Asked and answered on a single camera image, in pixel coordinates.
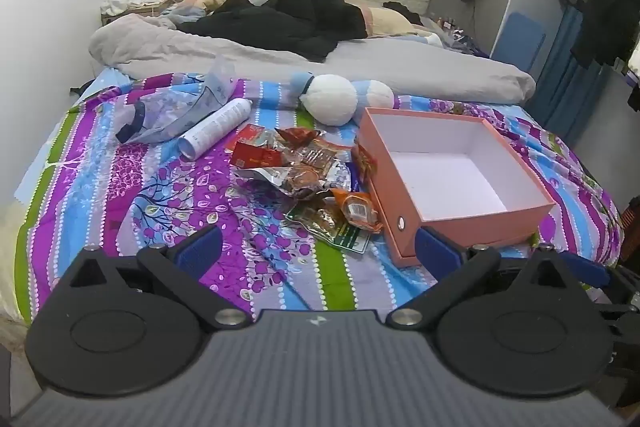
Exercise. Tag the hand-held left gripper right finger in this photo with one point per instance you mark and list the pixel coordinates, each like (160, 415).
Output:
(434, 252)

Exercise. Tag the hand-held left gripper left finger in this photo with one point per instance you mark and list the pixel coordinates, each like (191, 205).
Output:
(200, 248)

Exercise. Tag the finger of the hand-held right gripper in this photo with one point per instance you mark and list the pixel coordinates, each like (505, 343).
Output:
(620, 314)
(587, 269)

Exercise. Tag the pink cardboard box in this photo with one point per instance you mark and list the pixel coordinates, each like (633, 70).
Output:
(450, 177)

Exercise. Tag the clear packet dark round snack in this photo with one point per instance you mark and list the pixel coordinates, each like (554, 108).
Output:
(305, 179)

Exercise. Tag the orange red snack packet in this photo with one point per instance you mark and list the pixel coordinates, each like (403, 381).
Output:
(357, 209)

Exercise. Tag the green snack packet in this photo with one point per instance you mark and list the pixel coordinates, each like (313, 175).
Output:
(345, 239)

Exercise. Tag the colourful floral bed sheet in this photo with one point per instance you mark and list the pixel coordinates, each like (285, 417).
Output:
(100, 187)

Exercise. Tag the white spray can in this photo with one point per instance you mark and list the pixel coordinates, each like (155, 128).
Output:
(215, 127)

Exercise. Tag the clear bluish plastic bag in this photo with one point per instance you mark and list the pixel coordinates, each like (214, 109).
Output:
(170, 117)

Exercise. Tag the dark red foil wrapper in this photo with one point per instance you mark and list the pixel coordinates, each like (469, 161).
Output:
(297, 137)

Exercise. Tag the clear packet brown snack block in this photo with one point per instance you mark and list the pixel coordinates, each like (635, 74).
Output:
(320, 154)

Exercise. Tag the white and blue plush toy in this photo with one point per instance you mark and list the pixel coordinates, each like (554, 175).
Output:
(330, 99)

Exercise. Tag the grey duvet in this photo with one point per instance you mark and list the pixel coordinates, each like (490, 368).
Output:
(400, 67)

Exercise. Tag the blue fabric curtain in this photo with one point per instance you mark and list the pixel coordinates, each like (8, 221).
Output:
(565, 72)

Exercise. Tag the patterned cloth pile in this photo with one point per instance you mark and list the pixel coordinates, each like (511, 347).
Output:
(457, 37)

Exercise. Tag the blue padded panel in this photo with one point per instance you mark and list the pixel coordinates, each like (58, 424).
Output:
(517, 39)

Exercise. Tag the beige pillow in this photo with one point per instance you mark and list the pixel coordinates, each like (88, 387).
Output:
(390, 22)

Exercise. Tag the cardboard box nightstand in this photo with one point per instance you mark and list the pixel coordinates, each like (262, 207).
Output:
(155, 9)

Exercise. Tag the pastel blanket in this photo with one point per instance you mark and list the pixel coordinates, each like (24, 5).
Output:
(195, 4)

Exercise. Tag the black jacket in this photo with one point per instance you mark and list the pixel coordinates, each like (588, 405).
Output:
(300, 17)

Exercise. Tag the white clothes pile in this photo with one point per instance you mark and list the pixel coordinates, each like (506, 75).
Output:
(130, 2)

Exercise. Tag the black hanging coat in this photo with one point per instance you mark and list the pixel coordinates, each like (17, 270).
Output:
(615, 7)

